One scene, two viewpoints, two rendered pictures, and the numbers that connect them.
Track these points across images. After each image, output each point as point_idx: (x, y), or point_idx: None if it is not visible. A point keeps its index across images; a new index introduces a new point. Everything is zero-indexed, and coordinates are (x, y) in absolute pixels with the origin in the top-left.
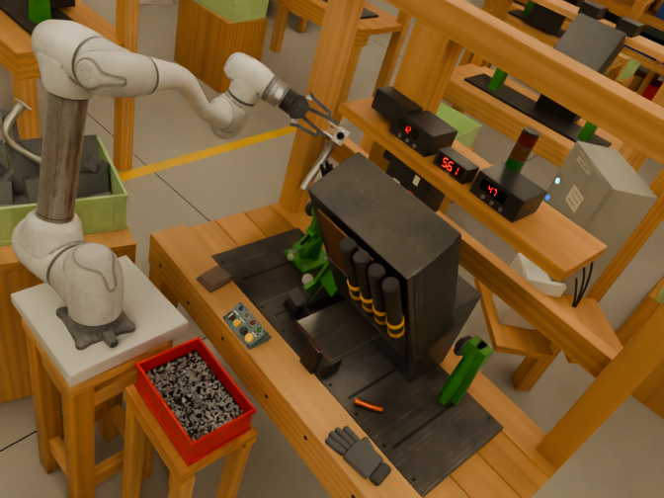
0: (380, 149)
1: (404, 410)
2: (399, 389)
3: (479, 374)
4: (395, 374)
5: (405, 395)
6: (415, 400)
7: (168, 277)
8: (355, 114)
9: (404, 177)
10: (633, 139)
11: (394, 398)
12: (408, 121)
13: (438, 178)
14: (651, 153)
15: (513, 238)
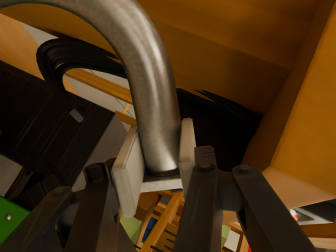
0: (202, 60)
1: (9, 185)
2: (6, 169)
3: (71, 91)
4: (2, 156)
5: (11, 170)
6: (19, 168)
7: None
8: (289, 207)
9: None
10: (335, 241)
11: (1, 182)
12: (310, 223)
13: (227, 221)
14: (326, 239)
15: None
